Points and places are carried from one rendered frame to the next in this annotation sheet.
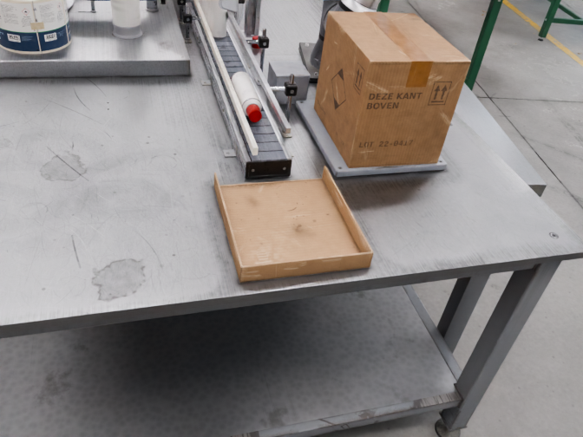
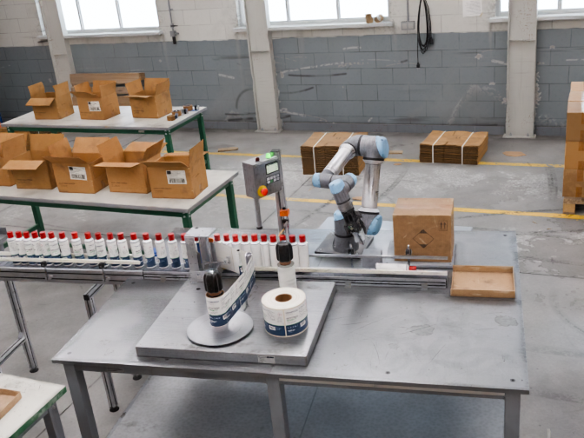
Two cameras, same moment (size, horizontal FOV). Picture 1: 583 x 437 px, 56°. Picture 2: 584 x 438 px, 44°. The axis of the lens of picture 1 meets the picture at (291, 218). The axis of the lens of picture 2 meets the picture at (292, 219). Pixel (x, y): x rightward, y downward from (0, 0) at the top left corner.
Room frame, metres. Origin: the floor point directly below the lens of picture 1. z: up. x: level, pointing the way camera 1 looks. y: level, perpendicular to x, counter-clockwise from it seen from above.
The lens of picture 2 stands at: (-0.27, 3.09, 2.60)
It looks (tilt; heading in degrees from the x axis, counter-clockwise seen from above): 23 degrees down; 307
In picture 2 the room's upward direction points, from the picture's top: 6 degrees counter-clockwise
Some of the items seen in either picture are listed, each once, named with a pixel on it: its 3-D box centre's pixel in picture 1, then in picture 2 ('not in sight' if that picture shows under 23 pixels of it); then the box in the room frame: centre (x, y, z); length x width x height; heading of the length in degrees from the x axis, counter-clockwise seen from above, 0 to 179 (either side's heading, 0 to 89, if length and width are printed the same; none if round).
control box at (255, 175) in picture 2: not in sight; (262, 175); (1.95, 0.31, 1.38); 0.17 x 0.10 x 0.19; 75
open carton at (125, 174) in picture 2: not in sight; (135, 164); (3.84, -0.52, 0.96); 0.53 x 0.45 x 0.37; 103
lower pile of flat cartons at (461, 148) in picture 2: not in sight; (454, 146); (2.75, -4.09, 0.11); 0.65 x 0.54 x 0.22; 9
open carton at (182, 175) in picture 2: not in sight; (177, 168); (3.43, -0.56, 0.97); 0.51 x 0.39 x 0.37; 107
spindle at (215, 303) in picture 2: not in sight; (215, 299); (1.77, 0.98, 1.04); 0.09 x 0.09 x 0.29
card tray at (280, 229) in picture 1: (287, 217); (482, 281); (0.88, 0.01, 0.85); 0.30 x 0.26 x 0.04; 20
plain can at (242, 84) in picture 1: (247, 97); (395, 268); (1.28, 0.16, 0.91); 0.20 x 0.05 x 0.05; 20
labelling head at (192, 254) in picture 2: not in sight; (203, 254); (2.18, 0.59, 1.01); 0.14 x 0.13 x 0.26; 20
